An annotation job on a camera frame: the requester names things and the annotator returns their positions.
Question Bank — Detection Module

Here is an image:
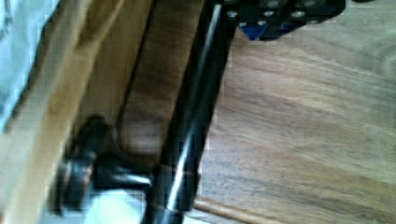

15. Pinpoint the black drawer handle bar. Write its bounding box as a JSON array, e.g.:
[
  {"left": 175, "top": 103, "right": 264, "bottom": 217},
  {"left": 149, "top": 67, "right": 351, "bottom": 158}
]
[{"left": 52, "top": 0, "right": 235, "bottom": 224}]

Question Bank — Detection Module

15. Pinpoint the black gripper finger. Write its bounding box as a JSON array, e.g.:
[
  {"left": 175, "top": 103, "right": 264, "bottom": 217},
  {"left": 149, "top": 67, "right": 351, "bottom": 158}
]
[{"left": 222, "top": 0, "right": 346, "bottom": 41}]

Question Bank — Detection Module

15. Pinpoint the bamboo drawer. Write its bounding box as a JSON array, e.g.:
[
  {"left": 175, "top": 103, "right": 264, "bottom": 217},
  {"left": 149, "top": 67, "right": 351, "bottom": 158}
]
[{"left": 1, "top": 0, "right": 395, "bottom": 224}]

